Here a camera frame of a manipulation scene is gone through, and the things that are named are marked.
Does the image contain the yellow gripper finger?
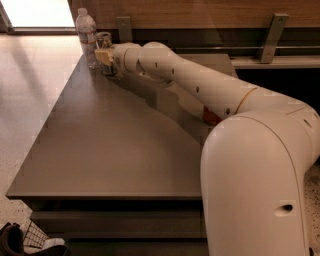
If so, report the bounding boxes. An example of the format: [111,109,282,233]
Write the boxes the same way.
[95,49,113,66]

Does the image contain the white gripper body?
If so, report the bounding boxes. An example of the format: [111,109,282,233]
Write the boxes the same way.
[112,43,141,76]

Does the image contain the silver redbull can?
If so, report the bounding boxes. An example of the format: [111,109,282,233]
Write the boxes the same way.
[97,32,117,76]

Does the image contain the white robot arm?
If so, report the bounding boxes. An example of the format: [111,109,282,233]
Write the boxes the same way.
[95,42,320,256]

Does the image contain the clear plastic water bottle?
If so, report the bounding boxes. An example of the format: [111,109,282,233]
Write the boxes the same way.
[75,8,101,70]

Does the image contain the red coca-cola can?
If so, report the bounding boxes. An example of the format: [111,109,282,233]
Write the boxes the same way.
[202,106,222,126]

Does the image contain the grey drawer cabinet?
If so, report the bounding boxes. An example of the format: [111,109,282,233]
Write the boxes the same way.
[5,53,239,256]

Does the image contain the black bag with mesh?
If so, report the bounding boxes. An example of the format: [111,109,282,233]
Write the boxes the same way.
[0,222,71,256]

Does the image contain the left metal wall bracket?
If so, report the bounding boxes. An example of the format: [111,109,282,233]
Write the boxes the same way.
[116,16,133,43]

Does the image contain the metal wall bracket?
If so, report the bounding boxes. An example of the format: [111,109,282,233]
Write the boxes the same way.
[116,16,133,43]
[259,13,289,64]

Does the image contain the right metal wall bracket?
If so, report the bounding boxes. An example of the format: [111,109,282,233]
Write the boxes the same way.
[259,13,289,64]

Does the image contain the horizontal metal rail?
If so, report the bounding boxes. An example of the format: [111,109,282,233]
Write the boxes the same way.
[174,46,320,55]

